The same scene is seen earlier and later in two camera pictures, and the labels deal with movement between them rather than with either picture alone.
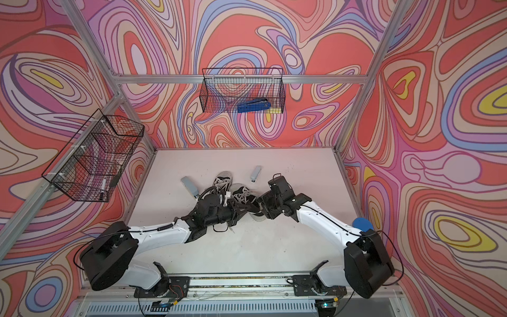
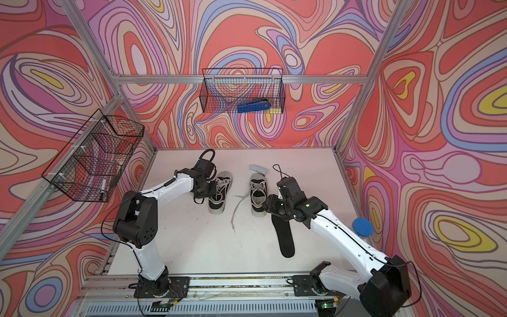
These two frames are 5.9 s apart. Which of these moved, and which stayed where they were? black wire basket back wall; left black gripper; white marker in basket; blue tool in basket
Moved: left black gripper
Stayed: white marker in basket; black wire basket back wall; blue tool in basket
